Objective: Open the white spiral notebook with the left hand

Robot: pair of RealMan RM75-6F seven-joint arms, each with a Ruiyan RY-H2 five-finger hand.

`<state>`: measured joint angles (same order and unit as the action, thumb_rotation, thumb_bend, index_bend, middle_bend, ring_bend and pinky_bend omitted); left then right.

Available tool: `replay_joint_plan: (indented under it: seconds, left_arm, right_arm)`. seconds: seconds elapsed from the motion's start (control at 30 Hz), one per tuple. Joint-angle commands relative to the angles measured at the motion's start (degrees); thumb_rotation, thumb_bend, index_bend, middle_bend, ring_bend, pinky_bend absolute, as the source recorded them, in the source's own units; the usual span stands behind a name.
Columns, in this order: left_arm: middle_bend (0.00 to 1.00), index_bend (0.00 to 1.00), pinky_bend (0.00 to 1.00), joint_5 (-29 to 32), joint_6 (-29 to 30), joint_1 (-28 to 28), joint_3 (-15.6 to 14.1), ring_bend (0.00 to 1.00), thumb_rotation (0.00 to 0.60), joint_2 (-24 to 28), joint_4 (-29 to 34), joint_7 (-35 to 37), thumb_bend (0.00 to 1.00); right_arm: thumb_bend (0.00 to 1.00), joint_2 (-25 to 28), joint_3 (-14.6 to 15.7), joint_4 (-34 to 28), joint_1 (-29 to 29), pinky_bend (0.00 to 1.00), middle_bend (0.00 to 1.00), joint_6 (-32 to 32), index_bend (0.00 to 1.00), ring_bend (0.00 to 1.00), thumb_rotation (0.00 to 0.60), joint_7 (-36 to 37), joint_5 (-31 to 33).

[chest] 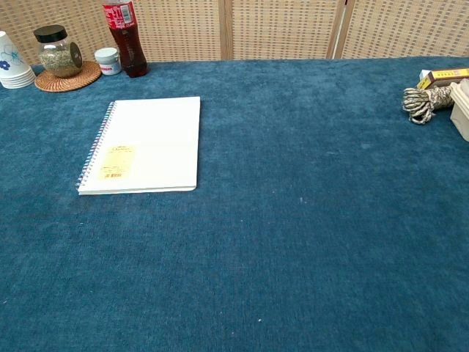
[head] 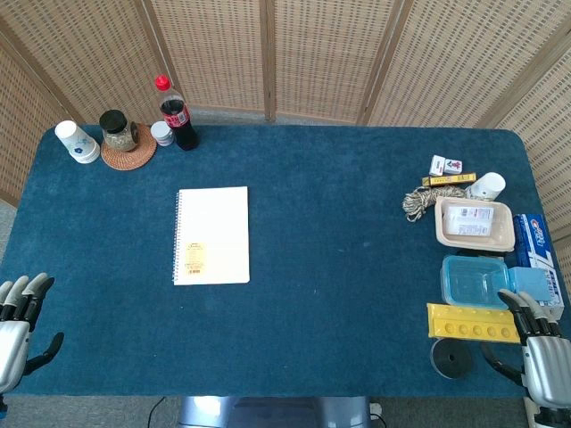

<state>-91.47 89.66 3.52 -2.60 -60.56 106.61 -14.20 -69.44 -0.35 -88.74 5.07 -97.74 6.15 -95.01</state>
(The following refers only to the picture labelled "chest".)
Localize white spiral notebook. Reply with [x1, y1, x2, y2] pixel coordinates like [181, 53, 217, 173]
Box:
[75, 96, 202, 197]

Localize blue velvet tablecloth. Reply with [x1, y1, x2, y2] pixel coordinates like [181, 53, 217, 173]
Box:
[0, 55, 469, 352]

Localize woven bamboo screen panel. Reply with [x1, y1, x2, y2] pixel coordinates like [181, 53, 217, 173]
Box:
[133, 0, 225, 63]
[227, 0, 347, 61]
[335, 0, 469, 60]
[0, 0, 118, 67]

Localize cola bottle with red cap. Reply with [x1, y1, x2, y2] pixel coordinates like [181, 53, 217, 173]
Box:
[102, 0, 149, 78]

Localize small white plastic jar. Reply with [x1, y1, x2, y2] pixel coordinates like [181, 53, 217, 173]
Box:
[94, 47, 122, 76]

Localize round woven rattan coaster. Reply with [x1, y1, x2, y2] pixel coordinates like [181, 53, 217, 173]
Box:
[34, 60, 103, 93]

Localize glass jar with black lid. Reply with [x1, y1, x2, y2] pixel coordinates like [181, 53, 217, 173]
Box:
[33, 24, 83, 78]

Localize long yellow cardboard box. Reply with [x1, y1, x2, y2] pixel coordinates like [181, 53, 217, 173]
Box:
[417, 67, 469, 90]

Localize beige plastic tray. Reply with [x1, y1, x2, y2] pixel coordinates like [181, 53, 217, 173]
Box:
[448, 78, 469, 142]

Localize stacked white floral paper cups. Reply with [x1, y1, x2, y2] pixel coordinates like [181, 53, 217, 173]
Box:
[0, 30, 37, 89]

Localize bundle of speckled rope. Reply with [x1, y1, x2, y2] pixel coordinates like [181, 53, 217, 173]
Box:
[402, 84, 455, 125]

